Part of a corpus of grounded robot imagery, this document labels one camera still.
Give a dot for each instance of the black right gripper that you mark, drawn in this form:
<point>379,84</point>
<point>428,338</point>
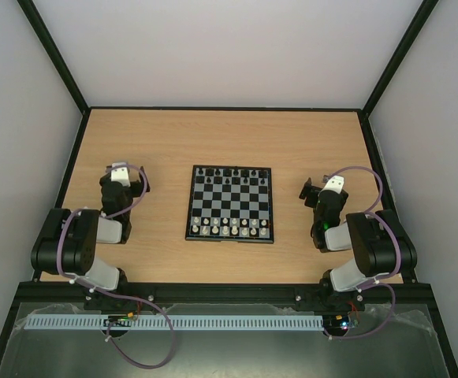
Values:
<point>311,194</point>

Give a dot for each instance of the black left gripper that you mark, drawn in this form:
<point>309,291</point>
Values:
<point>139,188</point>

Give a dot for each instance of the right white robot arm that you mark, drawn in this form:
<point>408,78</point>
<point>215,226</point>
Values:
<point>380,245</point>

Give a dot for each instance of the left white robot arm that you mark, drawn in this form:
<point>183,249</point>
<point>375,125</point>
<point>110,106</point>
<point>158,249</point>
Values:
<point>66,244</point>

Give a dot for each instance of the black silver chess board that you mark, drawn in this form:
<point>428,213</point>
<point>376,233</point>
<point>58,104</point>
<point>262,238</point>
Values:
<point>218,201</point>

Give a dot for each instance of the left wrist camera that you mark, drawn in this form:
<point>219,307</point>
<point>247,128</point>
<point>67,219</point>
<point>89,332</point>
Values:
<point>119,173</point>

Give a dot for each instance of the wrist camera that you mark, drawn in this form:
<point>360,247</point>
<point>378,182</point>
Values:
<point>119,173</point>
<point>333,183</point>

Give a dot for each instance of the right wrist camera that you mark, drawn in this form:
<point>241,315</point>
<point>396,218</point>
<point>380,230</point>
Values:
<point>333,183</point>

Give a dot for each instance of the black left frame rail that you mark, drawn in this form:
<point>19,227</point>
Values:
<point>72,158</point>

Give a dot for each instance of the black right frame rail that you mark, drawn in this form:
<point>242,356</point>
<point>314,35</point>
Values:
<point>387,201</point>

